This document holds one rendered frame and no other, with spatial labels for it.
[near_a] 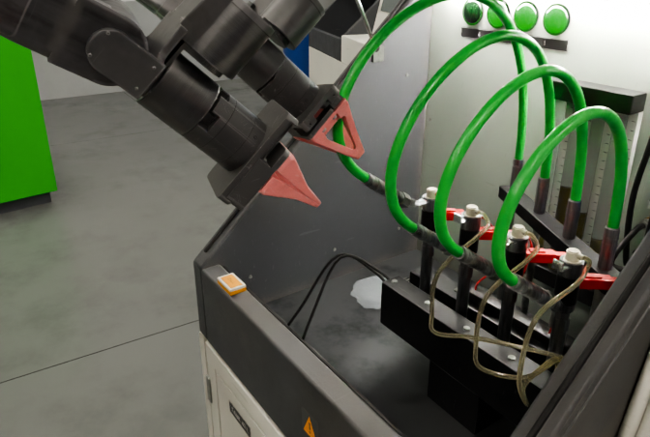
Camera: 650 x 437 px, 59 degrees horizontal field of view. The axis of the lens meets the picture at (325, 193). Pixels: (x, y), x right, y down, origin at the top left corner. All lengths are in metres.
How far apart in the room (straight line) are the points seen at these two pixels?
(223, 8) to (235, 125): 0.10
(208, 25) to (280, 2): 0.22
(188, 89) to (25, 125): 3.45
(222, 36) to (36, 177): 3.57
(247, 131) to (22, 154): 3.49
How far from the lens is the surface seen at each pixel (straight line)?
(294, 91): 0.70
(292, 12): 0.70
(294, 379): 0.86
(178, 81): 0.51
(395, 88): 1.21
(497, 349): 0.85
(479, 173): 1.21
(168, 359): 2.46
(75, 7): 0.48
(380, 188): 0.81
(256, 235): 1.11
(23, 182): 4.03
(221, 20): 0.51
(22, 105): 3.92
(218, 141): 0.53
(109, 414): 2.29
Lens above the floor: 1.48
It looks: 22 degrees down
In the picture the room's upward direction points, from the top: straight up
